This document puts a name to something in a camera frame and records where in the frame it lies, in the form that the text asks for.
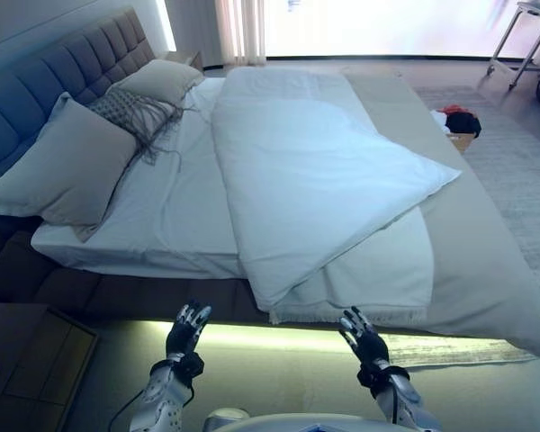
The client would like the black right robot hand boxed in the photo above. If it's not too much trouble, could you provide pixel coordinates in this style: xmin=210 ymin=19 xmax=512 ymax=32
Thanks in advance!
xmin=338 ymin=305 xmax=391 ymax=370

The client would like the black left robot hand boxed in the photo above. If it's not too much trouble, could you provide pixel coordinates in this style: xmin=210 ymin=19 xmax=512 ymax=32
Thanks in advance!
xmin=165 ymin=301 xmax=212 ymax=361

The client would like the white duvet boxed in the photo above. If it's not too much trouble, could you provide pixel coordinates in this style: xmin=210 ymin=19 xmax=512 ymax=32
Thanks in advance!
xmin=210 ymin=67 xmax=463 ymax=312

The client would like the beige bed runner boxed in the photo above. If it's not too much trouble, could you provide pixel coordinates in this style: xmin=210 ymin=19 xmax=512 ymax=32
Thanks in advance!
xmin=341 ymin=69 xmax=540 ymax=360

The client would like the silver robot torso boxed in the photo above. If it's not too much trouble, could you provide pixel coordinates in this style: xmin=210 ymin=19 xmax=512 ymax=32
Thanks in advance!
xmin=204 ymin=407 xmax=433 ymax=432

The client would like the white sheeted mattress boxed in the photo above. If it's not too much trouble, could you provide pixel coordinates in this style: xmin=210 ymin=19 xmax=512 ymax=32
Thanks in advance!
xmin=29 ymin=78 xmax=253 ymax=279

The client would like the wooden nightstand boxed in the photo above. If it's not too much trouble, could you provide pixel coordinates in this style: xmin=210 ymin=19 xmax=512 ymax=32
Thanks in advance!
xmin=0 ymin=301 xmax=99 ymax=432

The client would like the beige pillow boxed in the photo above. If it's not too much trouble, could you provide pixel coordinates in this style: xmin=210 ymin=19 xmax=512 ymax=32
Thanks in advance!
xmin=112 ymin=58 xmax=205 ymax=104
xmin=0 ymin=92 xmax=140 ymax=242

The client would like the grey rug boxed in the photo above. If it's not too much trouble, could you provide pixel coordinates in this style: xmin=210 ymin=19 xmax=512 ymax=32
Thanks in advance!
xmin=386 ymin=85 xmax=540 ymax=371

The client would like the cardboard box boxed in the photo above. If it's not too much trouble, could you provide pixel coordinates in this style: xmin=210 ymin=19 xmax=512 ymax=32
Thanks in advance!
xmin=447 ymin=131 xmax=477 ymax=157

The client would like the grey knitted fringed cushion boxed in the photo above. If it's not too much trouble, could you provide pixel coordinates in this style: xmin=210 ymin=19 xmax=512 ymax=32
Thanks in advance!
xmin=87 ymin=87 xmax=185 ymax=173

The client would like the black garment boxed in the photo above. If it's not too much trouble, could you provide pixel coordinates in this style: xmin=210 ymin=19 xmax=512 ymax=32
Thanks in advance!
xmin=445 ymin=112 xmax=482 ymax=139

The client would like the small wooden bedside table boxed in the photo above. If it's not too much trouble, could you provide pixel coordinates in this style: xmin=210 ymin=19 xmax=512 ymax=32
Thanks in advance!
xmin=164 ymin=49 xmax=203 ymax=72

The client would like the grey tufted headboard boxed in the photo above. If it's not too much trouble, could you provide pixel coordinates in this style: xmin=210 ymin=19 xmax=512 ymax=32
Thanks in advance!
xmin=0 ymin=6 xmax=157 ymax=191

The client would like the beige curtain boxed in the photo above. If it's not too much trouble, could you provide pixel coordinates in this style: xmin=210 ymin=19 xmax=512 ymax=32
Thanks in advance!
xmin=213 ymin=0 xmax=266 ymax=65

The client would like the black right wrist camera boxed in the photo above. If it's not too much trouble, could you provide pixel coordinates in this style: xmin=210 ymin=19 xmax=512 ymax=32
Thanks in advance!
xmin=356 ymin=363 xmax=410 ymax=398

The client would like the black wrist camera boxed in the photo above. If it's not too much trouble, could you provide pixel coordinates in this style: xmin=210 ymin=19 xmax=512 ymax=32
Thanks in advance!
xmin=178 ymin=353 xmax=205 ymax=384
xmin=356 ymin=363 xmax=410 ymax=398

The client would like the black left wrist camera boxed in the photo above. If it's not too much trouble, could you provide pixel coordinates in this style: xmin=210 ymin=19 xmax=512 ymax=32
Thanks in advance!
xmin=178 ymin=353 xmax=205 ymax=384

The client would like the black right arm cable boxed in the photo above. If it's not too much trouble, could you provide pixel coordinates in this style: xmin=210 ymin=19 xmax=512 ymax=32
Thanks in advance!
xmin=388 ymin=373 xmax=400 ymax=427

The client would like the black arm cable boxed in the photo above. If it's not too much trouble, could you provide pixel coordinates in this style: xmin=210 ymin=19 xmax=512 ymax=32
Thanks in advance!
xmin=109 ymin=380 xmax=195 ymax=432
xmin=388 ymin=373 xmax=400 ymax=427

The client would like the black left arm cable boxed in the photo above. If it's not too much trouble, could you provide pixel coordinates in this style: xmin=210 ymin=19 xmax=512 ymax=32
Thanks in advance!
xmin=109 ymin=380 xmax=195 ymax=432

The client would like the metal frame table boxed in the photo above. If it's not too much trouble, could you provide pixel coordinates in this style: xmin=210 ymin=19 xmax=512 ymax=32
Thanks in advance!
xmin=479 ymin=0 xmax=540 ymax=92

